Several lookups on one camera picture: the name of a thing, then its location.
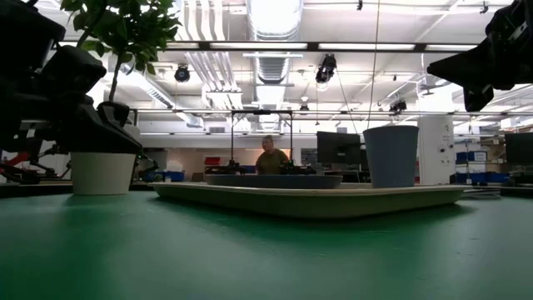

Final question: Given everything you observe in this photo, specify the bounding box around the red and black background robot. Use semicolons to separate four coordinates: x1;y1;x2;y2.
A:
0;149;72;185

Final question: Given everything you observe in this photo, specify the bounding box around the blue storage bin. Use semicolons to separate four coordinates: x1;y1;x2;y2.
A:
143;169;186;183
456;171;511;185
456;150;488;164

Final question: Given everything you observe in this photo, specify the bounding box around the white pillar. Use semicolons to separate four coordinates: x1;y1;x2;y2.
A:
417;114;456;186

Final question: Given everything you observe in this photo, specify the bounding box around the blue round plate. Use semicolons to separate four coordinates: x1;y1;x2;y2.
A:
204;173;344;190

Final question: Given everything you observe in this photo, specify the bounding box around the blue plastic cup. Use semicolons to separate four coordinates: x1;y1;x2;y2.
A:
362;124;421;189

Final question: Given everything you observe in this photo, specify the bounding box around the black rig frame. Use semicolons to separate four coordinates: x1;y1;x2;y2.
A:
230;108;294;174

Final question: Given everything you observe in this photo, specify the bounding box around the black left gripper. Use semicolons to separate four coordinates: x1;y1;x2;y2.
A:
16;44;144;156

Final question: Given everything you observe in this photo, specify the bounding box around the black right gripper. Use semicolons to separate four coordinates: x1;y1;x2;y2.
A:
426;0;533;113

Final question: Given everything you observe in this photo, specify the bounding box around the silver ventilation duct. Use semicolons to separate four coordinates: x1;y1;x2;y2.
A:
246;0;304;87

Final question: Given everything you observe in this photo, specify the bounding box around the person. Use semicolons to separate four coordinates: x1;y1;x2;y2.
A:
255;135;290;176

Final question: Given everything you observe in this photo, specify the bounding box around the green plant in white pot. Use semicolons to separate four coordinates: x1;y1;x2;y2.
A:
60;0;183;196

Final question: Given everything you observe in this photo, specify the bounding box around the black computer monitor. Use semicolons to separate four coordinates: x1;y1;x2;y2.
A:
505;132;533;167
316;131;363;166

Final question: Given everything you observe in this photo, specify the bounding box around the cream plastic tray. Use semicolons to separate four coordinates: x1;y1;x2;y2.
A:
152;182;471;220

